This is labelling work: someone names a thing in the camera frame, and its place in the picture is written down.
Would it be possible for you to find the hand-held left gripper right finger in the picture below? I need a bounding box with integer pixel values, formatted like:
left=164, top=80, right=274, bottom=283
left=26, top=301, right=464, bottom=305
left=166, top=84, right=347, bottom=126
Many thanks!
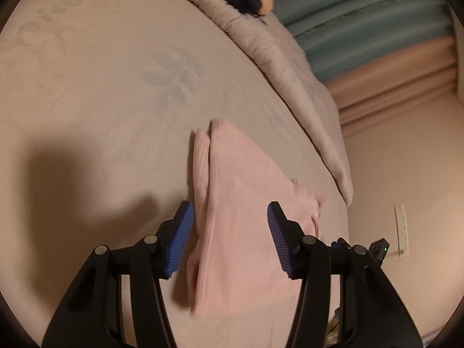
left=267, top=201, right=423, bottom=348

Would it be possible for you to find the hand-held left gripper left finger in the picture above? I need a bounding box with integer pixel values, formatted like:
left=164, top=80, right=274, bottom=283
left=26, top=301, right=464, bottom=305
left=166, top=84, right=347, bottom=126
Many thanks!
left=41, top=201, right=195, bottom=348

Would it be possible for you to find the pink long-sleeve shirt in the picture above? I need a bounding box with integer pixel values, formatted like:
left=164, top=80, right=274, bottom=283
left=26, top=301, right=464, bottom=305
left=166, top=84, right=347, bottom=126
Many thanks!
left=173, top=118, right=329, bottom=316

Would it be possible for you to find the grey duvet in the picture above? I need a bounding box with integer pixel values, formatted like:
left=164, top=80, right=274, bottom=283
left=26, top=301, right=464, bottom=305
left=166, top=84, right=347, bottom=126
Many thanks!
left=145, top=0, right=354, bottom=208

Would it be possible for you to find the bed with grey printed sheet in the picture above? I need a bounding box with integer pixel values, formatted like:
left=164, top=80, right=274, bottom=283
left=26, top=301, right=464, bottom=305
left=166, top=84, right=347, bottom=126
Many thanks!
left=0, top=0, right=351, bottom=348

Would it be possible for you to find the beige curtain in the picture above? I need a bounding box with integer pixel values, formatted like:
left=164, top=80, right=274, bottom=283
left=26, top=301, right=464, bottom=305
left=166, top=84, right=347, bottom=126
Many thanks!
left=324, top=36, right=459, bottom=127

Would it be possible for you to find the teal curtain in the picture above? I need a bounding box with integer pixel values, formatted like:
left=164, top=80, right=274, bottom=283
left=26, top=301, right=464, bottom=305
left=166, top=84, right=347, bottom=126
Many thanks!
left=273, top=0, right=456, bottom=80

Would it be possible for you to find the white wall outlet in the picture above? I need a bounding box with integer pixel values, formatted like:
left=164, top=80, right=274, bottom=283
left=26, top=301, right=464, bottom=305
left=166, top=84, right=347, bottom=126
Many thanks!
left=394, top=204, right=410, bottom=255

